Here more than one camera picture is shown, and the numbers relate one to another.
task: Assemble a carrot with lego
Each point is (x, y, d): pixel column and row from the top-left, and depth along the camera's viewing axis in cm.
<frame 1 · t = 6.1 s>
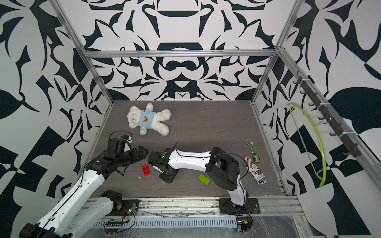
left hand: (141, 151, 81), fingers open
right hand: (169, 174, 82), fingers open
white teddy bear blue shirt: (149, 119, 101), point 9 cm above the table
red lego brick: (146, 169, 87), point 2 cm above the table
green keychain with charm: (256, 157, 91), point 2 cm above the table

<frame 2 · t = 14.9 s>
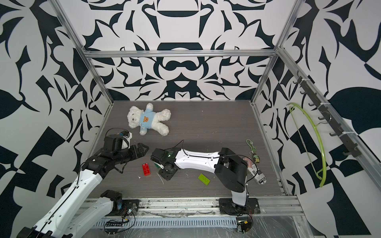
left hand: (142, 147, 79), fingers open
right hand: (166, 171, 82), fingers open
the named things where they were.

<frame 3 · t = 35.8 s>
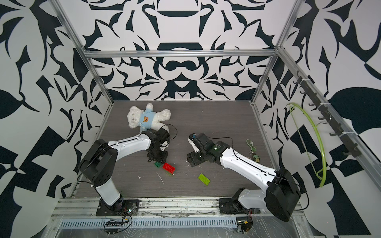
left hand: (161, 157, 90), fingers open
right hand: (192, 155, 81), fingers open
red lego brick: (168, 167, 82), point 7 cm above the table
the other named things where they were.

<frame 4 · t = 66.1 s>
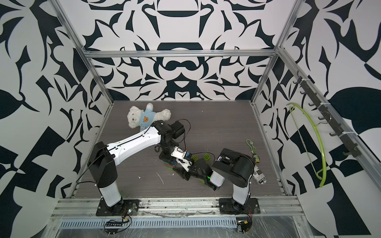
left hand: (172, 154, 81), fingers open
right hand: (176, 162, 85), fingers open
